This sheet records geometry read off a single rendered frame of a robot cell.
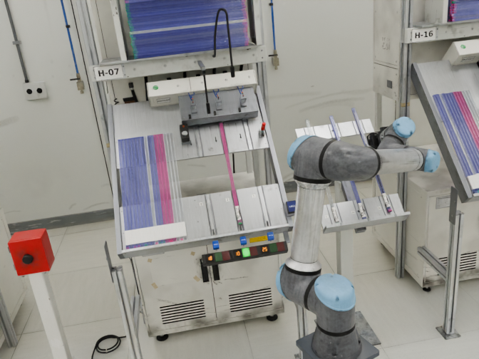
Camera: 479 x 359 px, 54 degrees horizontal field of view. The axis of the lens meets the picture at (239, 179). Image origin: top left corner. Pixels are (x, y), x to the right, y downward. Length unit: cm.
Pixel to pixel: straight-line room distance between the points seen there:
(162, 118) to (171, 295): 85
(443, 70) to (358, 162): 125
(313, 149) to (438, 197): 124
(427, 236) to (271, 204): 96
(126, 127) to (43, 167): 185
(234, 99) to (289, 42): 168
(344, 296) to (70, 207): 293
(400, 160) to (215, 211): 78
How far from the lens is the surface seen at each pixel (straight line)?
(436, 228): 258
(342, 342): 149
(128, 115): 217
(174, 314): 242
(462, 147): 228
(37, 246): 206
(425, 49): 264
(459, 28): 252
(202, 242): 187
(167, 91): 212
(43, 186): 397
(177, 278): 231
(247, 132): 208
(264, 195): 194
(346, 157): 132
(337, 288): 143
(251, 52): 216
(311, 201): 141
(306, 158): 137
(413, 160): 157
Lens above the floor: 159
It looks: 21 degrees down
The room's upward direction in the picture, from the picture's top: 6 degrees counter-clockwise
